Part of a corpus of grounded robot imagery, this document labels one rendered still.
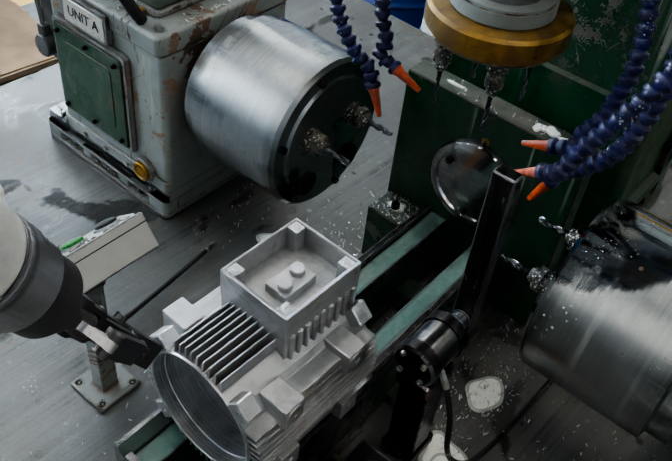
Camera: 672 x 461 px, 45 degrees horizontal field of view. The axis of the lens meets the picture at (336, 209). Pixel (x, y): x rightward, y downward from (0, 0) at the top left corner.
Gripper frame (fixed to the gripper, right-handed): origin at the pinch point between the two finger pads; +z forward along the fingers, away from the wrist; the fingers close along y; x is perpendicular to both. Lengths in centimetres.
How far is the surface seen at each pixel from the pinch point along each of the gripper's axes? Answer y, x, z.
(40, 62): 184, -39, 133
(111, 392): 15.6, 9.9, 28.7
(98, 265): 15.0, -3.6, 6.6
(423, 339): -19.0, -20.1, 18.7
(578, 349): -33.7, -29.8, 21.5
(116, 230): 16.6, -8.1, 7.0
